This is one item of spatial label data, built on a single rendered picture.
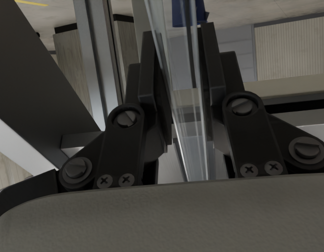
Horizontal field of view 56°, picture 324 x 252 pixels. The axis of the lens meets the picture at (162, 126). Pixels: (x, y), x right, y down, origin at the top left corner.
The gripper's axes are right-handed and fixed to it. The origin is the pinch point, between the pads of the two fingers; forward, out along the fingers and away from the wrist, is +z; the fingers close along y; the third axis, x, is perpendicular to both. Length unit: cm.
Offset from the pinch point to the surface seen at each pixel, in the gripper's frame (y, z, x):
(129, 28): -104, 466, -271
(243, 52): 163, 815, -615
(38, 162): -8.6, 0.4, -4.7
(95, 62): -12.3, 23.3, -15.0
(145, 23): -6.9, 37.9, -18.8
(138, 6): -7.8, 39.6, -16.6
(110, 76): -10.5, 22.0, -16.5
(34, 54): -8.0, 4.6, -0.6
